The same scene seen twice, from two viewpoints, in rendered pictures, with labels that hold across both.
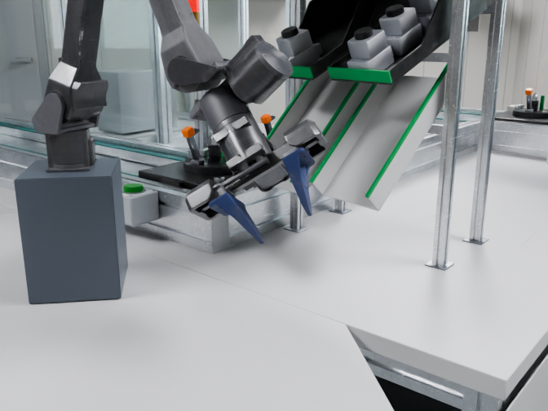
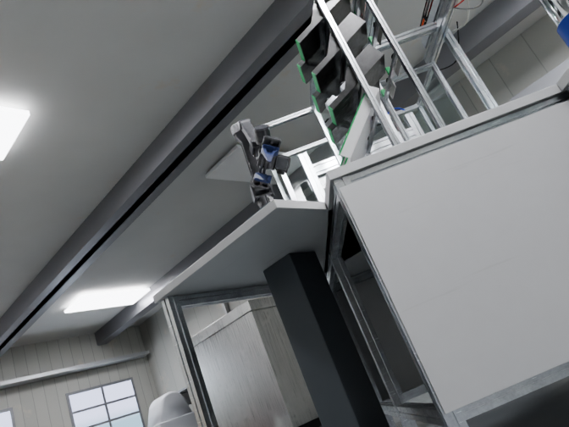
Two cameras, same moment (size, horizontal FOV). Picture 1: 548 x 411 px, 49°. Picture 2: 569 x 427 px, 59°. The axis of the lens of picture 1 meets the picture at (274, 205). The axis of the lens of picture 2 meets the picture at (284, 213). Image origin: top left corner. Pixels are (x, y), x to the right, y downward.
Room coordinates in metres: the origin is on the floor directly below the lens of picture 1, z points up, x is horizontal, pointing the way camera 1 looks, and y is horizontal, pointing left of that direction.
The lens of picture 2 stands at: (-0.38, -1.13, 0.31)
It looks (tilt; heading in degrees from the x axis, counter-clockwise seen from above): 20 degrees up; 46
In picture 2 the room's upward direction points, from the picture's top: 23 degrees counter-clockwise
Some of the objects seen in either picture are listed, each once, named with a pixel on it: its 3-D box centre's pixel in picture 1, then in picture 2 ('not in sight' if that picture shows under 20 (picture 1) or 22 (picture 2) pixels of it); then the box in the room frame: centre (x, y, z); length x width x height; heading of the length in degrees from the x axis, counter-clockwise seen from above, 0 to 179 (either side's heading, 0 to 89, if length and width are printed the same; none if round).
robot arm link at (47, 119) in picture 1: (69, 111); (262, 191); (0.94, 0.32, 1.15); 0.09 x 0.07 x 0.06; 152
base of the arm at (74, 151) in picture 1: (70, 148); (267, 204); (0.94, 0.32, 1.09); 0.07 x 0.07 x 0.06; 9
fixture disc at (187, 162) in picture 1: (214, 164); not in sight; (1.32, 0.13, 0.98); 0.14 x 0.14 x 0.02
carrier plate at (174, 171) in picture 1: (214, 172); not in sight; (1.32, 0.13, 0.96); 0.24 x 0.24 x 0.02; 51
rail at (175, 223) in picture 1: (86, 186); not in sight; (1.38, 0.44, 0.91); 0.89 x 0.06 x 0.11; 51
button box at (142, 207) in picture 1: (112, 199); not in sight; (1.21, 0.33, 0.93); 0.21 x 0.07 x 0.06; 51
